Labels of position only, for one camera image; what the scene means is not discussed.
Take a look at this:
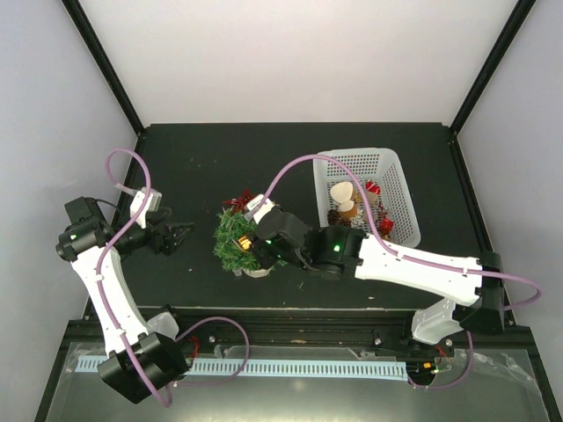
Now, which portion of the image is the gold gift box ornament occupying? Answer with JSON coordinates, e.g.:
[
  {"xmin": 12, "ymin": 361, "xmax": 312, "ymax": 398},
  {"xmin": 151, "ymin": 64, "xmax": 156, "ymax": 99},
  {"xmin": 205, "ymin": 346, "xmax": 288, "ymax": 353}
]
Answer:
[{"xmin": 237, "ymin": 236, "xmax": 252, "ymax": 251}]

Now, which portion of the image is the small green christmas tree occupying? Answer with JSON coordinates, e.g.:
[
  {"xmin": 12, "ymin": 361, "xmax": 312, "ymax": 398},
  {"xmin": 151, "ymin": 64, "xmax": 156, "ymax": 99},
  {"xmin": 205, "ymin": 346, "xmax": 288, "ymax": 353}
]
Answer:
[{"xmin": 213, "ymin": 200, "xmax": 262, "ymax": 274}]

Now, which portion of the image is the red star tree topper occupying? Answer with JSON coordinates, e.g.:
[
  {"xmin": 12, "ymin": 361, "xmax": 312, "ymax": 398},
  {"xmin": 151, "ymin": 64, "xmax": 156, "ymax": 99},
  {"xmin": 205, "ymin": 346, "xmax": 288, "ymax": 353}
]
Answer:
[{"xmin": 223, "ymin": 188, "xmax": 255, "ymax": 214}]

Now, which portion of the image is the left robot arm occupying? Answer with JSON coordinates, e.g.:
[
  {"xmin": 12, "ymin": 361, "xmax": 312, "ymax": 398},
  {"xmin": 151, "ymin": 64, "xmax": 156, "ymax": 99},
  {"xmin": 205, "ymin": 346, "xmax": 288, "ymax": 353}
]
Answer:
[{"xmin": 55, "ymin": 197, "xmax": 189, "ymax": 408}]

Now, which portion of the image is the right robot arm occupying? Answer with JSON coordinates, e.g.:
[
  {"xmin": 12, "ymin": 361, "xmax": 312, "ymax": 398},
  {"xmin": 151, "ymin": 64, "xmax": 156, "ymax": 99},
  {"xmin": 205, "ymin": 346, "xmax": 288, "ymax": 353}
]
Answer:
[{"xmin": 251, "ymin": 207, "xmax": 505, "ymax": 354}]

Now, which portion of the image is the white tree pot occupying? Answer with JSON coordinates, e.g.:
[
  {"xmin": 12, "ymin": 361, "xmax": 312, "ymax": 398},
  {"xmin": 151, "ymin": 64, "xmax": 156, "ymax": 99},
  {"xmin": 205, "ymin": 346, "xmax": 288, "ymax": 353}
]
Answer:
[{"xmin": 243, "ymin": 269, "xmax": 271, "ymax": 279}]

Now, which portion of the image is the brown pine cone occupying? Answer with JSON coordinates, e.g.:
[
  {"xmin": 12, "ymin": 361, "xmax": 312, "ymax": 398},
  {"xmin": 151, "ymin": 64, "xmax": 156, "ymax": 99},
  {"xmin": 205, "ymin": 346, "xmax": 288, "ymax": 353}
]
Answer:
[{"xmin": 326, "ymin": 209, "xmax": 341, "ymax": 225}]

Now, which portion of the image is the white round foam ornament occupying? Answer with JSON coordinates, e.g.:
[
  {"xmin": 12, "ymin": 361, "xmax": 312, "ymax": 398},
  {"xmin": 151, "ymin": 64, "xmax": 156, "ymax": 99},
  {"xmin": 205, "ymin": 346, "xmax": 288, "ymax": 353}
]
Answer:
[{"xmin": 330, "ymin": 181, "xmax": 355, "ymax": 205}]

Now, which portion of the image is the burlap bow ornament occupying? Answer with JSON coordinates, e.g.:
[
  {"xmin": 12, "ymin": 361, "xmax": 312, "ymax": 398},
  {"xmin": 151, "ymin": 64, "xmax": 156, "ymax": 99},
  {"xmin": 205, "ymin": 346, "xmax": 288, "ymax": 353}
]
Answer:
[{"xmin": 364, "ymin": 191, "xmax": 380, "ymax": 222}]

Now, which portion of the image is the red gift box ornament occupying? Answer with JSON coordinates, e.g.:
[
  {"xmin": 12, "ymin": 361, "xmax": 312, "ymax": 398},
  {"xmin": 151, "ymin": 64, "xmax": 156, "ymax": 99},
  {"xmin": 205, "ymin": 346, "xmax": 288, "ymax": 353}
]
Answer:
[{"xmin": 379, "ymin": 217, "xmax": 394, "ymax": 235}]

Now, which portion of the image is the red berry sprig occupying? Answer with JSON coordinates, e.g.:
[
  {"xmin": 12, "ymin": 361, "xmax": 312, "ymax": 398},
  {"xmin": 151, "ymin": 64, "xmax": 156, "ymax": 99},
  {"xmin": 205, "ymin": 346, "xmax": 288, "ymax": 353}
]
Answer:
[{"xmin": 364, "ymin": 180, "xmax": 388, "ymax": 221}]

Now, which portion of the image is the white perforated plastic basket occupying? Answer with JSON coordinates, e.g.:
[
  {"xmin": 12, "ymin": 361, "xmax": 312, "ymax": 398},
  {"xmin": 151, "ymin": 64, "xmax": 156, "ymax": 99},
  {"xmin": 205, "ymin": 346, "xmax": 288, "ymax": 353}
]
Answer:
[{"xmin": 313, "ymin": 148, "xmax": 421, "ymax": 248}]

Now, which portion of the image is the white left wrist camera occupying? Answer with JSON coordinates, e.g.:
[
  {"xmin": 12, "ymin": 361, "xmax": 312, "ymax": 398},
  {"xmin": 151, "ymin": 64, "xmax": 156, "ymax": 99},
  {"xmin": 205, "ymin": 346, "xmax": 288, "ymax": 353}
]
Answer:
[{"xmin": 129, "ymin": 187, "xmax": 162, "ymax": 229}]

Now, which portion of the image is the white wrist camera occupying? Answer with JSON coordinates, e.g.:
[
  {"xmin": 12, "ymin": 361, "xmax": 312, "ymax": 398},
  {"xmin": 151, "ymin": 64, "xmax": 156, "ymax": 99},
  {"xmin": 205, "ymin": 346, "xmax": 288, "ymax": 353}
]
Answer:
[
  {"xmin": 129, "ymin": 187, "xmax": 162, "ymax": 229},
  {"xmin": 243, "ymin": 193, "xmax": 275, "ymax": 224}
]

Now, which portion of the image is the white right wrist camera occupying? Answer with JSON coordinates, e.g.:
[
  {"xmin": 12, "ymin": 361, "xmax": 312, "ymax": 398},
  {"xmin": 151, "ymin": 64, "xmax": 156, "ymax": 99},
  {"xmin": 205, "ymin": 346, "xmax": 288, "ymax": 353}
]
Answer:
[{"xmin": 243, "ymin": 193, "xmax": 275, "ymax": 224}]

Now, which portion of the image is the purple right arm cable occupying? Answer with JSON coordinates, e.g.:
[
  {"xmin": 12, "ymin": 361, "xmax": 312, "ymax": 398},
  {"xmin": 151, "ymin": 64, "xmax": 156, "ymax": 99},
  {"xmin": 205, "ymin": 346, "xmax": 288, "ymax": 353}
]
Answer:
[{"xmin": 245, "ymin": 154, "xmax": 543, "ymax": 391}]

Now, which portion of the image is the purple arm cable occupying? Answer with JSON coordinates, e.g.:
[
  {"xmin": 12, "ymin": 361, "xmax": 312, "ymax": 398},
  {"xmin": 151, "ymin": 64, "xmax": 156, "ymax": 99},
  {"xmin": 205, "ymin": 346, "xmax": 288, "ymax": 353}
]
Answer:
[
  {"xmin": 245, "ymin": 154, "xmax": 543, "ymax": 391},
  {"xmin": 95, "ymin": 148, "xmax": 251, "ymax": 408}
]

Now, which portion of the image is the light blue cable duct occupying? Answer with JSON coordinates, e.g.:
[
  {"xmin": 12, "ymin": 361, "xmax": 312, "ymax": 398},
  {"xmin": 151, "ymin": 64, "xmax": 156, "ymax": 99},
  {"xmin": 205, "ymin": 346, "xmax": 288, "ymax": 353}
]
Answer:
[{"xmin": 77, "ymin": 356, "xmax": 409, "ymax": 382}]

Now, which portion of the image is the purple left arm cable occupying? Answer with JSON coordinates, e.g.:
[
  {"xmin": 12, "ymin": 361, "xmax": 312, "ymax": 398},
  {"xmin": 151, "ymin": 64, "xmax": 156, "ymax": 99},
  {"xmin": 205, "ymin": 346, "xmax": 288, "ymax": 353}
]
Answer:
[{"xmin": 95, "ymin": 148, "xmax": 251, "ymax": 408}]

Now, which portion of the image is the black frame post left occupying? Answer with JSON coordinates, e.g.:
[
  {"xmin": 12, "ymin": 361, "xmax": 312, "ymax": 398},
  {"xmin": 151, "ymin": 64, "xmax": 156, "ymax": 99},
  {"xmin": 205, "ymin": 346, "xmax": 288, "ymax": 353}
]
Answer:
[{"xmin": 62, "ymin": 0, "xmax": 145, "ymax": 137}]

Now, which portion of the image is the black frame post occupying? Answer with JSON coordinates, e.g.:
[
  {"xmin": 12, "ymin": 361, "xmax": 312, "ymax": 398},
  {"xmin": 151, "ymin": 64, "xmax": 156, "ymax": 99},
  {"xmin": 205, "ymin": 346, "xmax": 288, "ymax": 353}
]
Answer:
[
  {"xmin": 62, "ymin": 0, "xmax": 145, "ymax": 137},
  {"xmin": 450, "ymin": 0, "xmax": 536, "ymax": 136}
]

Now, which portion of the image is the black frame post right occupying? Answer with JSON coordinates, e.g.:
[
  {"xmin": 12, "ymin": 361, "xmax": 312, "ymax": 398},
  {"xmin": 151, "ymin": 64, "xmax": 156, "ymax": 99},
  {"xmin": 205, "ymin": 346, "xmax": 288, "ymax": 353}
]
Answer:
[{"xmin": 450, "ymin": 0, "xmax": 536, "ymax": 136}]

